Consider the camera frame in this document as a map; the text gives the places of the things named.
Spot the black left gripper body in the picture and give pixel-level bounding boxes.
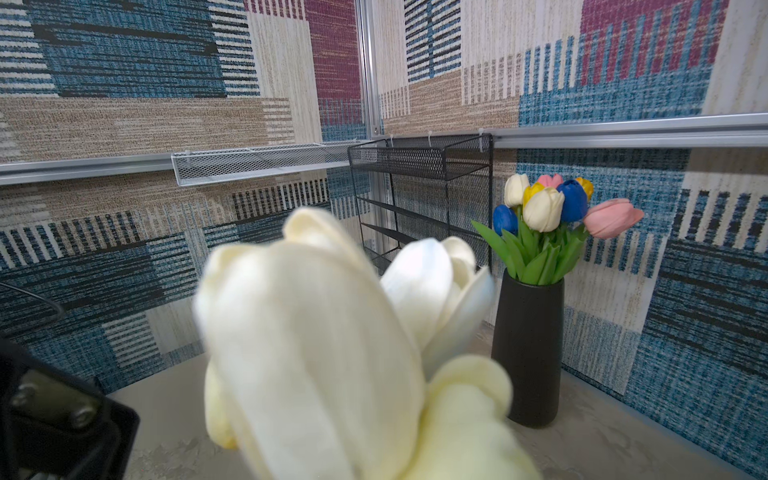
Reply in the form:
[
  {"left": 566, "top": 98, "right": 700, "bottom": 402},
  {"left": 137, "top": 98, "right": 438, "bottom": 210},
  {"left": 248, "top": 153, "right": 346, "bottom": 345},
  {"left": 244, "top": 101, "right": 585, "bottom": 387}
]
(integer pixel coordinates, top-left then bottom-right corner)
[{"left": 1, "top": 339, "right": 140, "bottom": 479}]

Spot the light pink tulip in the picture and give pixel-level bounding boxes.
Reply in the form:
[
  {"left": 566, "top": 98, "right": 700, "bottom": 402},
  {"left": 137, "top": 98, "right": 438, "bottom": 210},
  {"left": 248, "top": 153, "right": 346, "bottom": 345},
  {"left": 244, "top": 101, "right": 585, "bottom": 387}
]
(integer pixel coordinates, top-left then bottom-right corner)
[{"left": 583, "top": 198, "right": 644, "bottom": 239}]

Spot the black wire shelf rack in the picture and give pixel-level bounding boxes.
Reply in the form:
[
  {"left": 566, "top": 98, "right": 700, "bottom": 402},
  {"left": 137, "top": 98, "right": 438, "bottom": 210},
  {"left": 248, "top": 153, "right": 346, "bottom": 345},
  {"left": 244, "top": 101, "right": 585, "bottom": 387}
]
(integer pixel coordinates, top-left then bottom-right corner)
[{"left": 347, "top": 132, "right": 494, "bottom": 273}]

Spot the black tapered vase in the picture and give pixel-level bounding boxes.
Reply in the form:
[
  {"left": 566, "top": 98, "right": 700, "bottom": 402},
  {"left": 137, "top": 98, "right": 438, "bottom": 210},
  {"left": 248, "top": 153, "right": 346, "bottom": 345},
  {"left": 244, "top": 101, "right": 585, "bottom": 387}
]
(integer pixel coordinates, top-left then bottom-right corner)
[{"left": 491, "top": 275, "right": 565, "bottom": 428}]

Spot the white mesh wall basket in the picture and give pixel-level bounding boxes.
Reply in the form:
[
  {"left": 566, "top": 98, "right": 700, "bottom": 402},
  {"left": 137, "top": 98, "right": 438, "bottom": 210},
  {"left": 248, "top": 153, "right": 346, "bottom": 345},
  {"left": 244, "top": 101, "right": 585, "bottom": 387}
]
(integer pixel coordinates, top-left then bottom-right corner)
[{"left": 171, "top": 141, "right": 361, "bottom": 187}]

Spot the peach tulip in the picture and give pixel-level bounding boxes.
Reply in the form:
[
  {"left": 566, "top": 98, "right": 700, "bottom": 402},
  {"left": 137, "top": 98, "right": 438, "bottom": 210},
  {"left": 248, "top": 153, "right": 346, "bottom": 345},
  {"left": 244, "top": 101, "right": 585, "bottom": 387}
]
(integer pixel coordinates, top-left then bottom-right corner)
[{"left": 401, "top": 354, "right": 542, "bottom": 479}]

